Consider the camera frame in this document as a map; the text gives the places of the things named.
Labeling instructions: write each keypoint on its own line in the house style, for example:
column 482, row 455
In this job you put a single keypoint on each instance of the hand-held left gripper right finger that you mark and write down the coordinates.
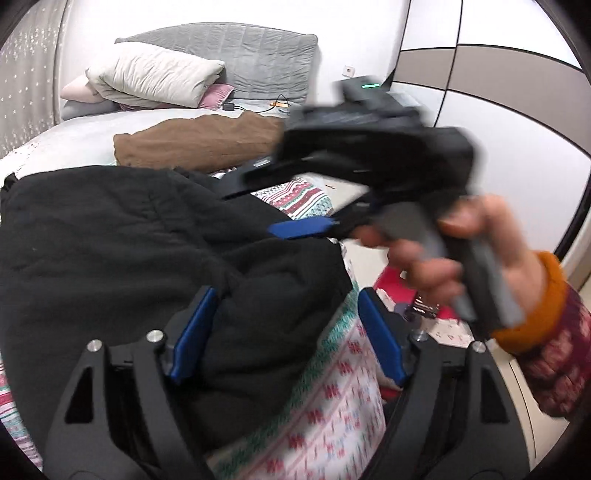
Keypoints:
column 383, row 337

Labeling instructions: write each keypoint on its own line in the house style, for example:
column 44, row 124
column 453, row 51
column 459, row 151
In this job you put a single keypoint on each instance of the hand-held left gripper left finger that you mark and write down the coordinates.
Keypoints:
column 194, row 332

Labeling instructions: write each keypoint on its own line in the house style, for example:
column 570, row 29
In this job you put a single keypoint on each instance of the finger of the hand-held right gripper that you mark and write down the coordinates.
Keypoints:
column 300, row 228
column 254, row 177

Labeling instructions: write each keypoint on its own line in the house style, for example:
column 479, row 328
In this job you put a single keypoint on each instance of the black fleece garment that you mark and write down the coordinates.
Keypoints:
column 115, row 254

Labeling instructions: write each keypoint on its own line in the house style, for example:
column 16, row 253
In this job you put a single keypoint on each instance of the person's right forearm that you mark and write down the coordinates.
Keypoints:
column 558, row 341

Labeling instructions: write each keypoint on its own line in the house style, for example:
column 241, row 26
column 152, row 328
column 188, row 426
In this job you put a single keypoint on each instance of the person's right hand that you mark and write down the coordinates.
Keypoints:
column 508, row 240

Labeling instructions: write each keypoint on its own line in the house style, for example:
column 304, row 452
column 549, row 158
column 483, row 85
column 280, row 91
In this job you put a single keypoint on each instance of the white printed paper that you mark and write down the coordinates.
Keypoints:
column 450, row 333

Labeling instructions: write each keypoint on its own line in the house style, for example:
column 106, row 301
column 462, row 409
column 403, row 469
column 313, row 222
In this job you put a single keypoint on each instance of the brown blanket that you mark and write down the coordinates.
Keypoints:
column 194, row 138

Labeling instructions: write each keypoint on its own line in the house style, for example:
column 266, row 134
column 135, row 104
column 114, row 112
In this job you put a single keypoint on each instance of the pink velvet pillow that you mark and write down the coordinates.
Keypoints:
column 217, row 96

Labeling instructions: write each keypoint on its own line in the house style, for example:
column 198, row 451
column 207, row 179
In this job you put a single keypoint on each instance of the patterned knit-print blanket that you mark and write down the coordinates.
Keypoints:
column 323, row 415

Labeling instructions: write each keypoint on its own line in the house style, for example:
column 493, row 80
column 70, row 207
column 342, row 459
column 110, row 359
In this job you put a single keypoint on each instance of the grey padded headboard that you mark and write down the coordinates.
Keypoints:
column 268, row 60

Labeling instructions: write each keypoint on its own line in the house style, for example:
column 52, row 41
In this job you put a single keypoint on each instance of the white panelled wardrobe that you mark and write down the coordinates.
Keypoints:
column 508, row 115

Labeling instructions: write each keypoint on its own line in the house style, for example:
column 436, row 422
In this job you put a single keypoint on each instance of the white pillow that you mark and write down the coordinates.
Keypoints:
column 157, row 76

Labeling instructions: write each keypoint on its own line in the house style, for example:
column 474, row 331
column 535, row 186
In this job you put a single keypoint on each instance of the bed with white sheet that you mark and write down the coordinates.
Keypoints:
column 69, row 138

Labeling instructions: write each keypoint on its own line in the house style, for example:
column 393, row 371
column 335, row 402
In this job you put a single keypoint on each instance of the pale pink folded cloth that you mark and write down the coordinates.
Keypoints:
column 78, row 90

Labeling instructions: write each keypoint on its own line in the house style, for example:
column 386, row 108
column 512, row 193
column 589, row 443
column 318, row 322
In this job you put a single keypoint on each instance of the grey patterned curtain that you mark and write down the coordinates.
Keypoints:
column 27, row 83

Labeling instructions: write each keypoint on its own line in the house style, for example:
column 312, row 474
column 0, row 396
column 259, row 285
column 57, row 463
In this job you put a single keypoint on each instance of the white wall socket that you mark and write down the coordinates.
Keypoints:
column 348, row 70

